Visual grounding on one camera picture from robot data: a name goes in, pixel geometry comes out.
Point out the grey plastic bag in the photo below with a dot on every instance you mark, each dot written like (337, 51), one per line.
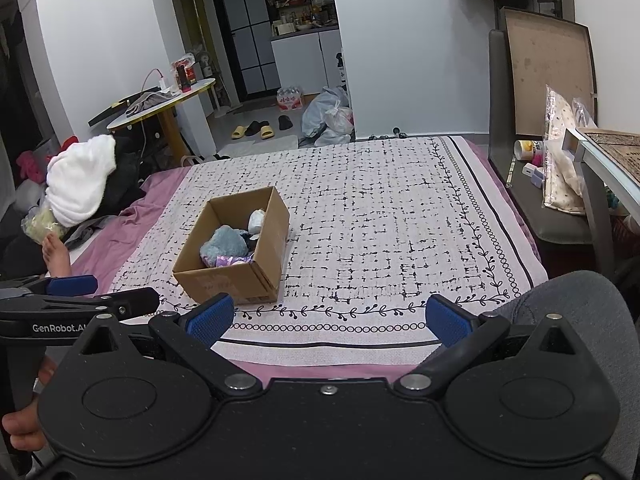
(320, 107)

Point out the white and yellow cup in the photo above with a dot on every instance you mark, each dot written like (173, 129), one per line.
(527, 150)

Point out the round table with yellow edge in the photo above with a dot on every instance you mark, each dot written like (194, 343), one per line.
(170, 102)

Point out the white standing fan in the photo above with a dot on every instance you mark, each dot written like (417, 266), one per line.
(203, 65)

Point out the white plastic bag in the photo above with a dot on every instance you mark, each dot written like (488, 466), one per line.
(337, 127)

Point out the small purple box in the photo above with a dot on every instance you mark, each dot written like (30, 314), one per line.
(536, 177)

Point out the black polka dot bag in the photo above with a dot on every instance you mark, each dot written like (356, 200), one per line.
(150, 136)

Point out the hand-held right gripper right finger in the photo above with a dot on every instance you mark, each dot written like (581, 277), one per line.
(450, 322)

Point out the white charger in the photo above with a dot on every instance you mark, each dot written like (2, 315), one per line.
(528, 171)

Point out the pile of dark clothes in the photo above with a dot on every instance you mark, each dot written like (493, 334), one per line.
(125, 185)

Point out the white stick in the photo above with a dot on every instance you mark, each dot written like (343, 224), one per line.
(511, 172)

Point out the white fluffy garment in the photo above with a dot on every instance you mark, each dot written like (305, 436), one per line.
(80, 180)

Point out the clear plastic bag with cloth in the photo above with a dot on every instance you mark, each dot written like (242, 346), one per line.
(562, 160)

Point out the grey fluffy plush toy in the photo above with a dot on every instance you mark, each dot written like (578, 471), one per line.
(225, 245)

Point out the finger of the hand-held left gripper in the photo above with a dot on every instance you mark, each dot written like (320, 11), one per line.
(130, 302)
(70, 286)

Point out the white socks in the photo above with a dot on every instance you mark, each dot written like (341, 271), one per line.
(256, 220)

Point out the yellow slipper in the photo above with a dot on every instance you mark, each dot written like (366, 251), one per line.
(267, 133)
(238, 133)

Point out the pack of water bottles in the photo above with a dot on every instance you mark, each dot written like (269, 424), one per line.
(290, 99)

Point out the white kitchen cabinet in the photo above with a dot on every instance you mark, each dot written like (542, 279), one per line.
(305, 60)

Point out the clear bag with yellow contents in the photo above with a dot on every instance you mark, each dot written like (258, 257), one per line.
(42, 225)

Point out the grey cloth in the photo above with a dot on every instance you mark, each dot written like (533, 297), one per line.
(147, 102)

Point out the black and white printed bedspread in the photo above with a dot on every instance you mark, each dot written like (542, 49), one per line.
(375, 210)

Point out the person's grey trouser leg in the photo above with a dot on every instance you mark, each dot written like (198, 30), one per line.
(575, 300)

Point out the grey bench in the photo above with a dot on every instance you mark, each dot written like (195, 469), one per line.
(560, 225)

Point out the spray bottle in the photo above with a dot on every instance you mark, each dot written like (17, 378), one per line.
(341, 70)

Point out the person's left hand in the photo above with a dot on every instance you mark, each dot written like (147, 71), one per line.
(25, 427)

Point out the white floor mat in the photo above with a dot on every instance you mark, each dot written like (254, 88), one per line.
(260, 146)

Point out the black sock with grey patch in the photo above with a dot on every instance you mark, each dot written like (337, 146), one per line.
(251, 244)

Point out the cardboard box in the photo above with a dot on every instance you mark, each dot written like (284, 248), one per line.
(225, 285)

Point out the black slipper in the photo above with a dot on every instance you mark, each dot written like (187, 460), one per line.
(285, 122)
(256, 127)

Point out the red and black box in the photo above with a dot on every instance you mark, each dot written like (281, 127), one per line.
(184, 75)

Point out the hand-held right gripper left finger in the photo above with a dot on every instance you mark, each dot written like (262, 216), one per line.
(210, 317)

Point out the pink garment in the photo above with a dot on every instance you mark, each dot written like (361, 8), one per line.
(32, 165)

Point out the blue tissue packet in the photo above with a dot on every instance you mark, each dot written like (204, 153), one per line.
(232, 260)

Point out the black framed glass door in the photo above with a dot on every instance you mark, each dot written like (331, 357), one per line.
(245, 35)

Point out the grey side table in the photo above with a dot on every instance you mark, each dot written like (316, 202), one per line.
(595, 180)

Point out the brown board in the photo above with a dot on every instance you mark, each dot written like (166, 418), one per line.
(545, 65)

